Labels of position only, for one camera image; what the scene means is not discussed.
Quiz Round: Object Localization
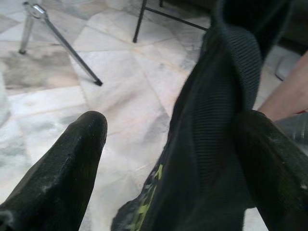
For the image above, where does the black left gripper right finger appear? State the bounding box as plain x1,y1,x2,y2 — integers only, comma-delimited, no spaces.
237,110,308,231

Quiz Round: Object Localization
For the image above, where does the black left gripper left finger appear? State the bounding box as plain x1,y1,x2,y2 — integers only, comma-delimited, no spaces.
0,110,108,231

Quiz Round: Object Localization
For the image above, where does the black t-shirt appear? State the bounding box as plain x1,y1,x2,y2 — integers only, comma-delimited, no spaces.
110,0,292,231

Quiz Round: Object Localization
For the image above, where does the person bare leg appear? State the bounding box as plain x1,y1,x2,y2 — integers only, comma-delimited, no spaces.
258,49,308,121

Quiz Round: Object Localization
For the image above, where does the silver metal clothes rack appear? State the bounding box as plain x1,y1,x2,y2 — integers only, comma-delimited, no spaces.
18,0,103,87

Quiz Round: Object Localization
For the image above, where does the black metal folding stand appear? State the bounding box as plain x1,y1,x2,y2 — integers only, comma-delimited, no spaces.
133,0,209,43

